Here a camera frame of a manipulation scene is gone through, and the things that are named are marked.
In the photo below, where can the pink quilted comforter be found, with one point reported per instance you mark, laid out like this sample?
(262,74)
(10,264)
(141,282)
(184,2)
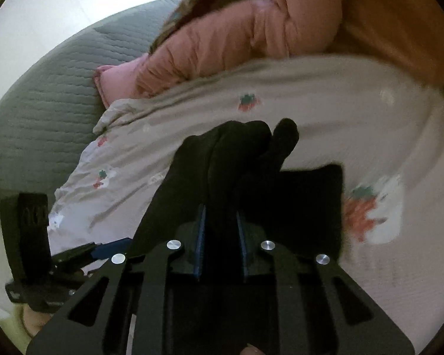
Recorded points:
(407,33)

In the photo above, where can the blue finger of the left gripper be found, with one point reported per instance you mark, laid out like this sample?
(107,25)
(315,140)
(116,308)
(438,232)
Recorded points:
(106,251)

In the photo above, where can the black small garment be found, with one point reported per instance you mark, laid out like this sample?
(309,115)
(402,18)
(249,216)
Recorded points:
(289,217)

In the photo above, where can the grey strawberry print blanket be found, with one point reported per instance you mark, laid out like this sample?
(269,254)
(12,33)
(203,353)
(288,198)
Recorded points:
(385,128)

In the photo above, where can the left hand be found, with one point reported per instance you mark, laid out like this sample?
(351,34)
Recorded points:
(34,321)

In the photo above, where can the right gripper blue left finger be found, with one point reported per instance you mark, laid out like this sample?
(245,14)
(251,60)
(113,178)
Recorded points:
(199,244)

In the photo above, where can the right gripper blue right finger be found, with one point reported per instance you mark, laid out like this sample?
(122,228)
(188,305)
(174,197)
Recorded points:
(242,245)

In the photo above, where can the grey-green quilted headboard cushion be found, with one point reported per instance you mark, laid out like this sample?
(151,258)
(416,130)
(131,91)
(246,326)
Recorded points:
(47,117)

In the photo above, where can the right hand thumb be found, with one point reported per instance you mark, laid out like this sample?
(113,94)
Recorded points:
(251,350)

